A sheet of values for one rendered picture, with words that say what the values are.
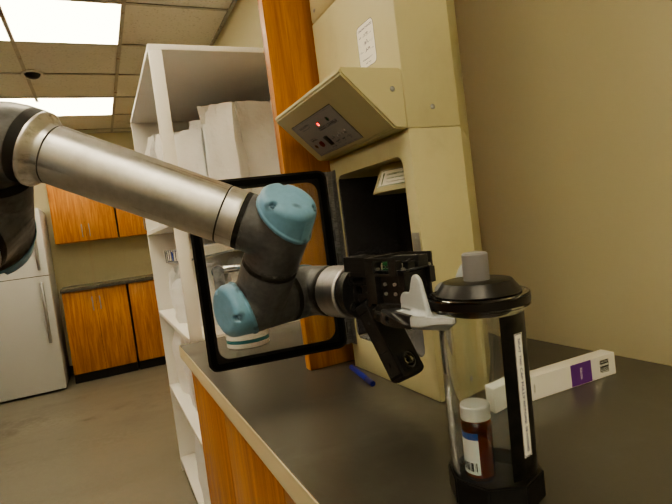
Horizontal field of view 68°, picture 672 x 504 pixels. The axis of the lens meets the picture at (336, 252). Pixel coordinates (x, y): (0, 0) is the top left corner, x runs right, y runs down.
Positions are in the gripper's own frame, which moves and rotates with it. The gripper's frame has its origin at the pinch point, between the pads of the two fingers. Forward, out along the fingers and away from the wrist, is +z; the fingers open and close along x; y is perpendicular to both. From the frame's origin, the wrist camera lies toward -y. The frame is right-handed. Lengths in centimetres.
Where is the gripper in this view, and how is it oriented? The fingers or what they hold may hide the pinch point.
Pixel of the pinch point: (479, 316)
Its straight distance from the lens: 57.6
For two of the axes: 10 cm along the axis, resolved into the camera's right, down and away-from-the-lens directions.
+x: 7.6, -1.2, 6.4
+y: -1.1, -9.9, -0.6
